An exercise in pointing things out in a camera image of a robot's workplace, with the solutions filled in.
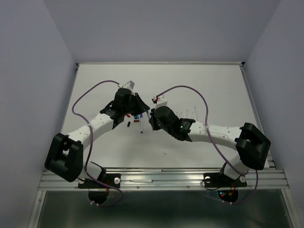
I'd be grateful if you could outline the grey marker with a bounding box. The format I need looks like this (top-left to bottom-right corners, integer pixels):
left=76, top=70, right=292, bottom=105
left=146, top=111, right=151, bottom=120

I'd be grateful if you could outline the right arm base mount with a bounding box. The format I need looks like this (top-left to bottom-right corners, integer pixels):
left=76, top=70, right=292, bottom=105
left=201, top=164, right=247, bottom=204

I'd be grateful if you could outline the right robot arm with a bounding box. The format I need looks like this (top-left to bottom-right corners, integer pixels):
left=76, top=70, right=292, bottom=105
left=149, top=106, right=271, bottom=185

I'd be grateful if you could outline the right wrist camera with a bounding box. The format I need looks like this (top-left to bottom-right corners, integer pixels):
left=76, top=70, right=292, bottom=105
left=152, top=95, right=168, bottom=109

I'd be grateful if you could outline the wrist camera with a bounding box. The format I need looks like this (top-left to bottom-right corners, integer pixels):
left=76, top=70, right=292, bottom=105
left=152, top=95, right=168, bottom=109
left=118, top=80, right=135, bottom=91

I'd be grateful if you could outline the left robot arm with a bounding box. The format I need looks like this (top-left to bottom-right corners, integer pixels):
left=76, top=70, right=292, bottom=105
left=45, top=88, right=150, bottom=187

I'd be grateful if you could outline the navy blue marker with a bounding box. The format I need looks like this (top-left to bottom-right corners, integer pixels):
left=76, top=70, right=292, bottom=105
left=139, top=114, right=143, bottom=133

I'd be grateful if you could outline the aluminium front rail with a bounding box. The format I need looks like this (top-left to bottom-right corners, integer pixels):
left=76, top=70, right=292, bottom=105
left=38, top=168, right=289, bottom=191

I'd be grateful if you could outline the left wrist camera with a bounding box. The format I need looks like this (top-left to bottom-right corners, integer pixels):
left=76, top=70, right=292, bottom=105
left=118, top=80, right=135, bottom=91

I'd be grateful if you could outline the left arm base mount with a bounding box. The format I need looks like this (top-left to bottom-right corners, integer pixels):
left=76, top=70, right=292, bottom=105
left=77, top=161, right=124, bottom=207

